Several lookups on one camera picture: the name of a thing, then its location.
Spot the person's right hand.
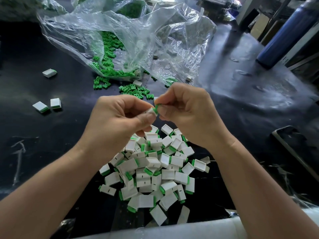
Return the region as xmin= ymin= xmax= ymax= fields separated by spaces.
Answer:
xmin=155 ymin=82 xmax=235 ymax=150

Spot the person's left hand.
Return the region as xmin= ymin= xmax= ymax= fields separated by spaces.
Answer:
xmin=80 ymin=94 xmax=158 ymax=165

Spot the pile of assembled white-green pieces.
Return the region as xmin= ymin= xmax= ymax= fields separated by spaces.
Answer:
xmin=99 ymin=124 xmax=211 ymax=226

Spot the pile of green clips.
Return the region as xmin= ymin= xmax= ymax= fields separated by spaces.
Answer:
xmin=91 ymin=31 xmax=177 ymax=100

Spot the person's left forearm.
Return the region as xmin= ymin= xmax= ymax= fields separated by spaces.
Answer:
xmin=0 ymin=146 xmax=109 ymax=239

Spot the person's right forearm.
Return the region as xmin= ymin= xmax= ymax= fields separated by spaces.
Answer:
xmin=212 ymin=134 xmax=319 ymax=239

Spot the clear plastic bag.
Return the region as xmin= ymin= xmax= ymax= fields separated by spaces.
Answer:
xmin=37 ymin=0 xmax=217 ymax=95

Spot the black smartphone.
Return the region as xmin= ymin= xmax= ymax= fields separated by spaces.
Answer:
xmin=271 ymin=126 xmax=319 ymax=185

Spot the brown cardboard box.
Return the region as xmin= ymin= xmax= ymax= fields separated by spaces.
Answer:
xmin=249 ymin=15 xmax=272 ymax=41

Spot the grey machine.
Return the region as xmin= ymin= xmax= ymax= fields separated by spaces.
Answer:
xmin=197 ymin=0 xmax=242 ymax=22

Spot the blue cylinder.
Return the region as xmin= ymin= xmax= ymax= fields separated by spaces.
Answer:
xmin=257 ymin=1 xmax=319 ymax=69

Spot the plastic bag full of green pieces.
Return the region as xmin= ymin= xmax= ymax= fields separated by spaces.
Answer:
xmin=72 ymin=0 xmax=148 ymax=19

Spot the large bag of assembled pieces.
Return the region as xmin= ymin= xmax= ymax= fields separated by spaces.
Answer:
xmin=0 ymin=0 xmax=68 ymax=22

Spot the white metal frame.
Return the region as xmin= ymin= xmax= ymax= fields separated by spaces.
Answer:
xmin=236 ymin=0 xmax=319 ymax=39

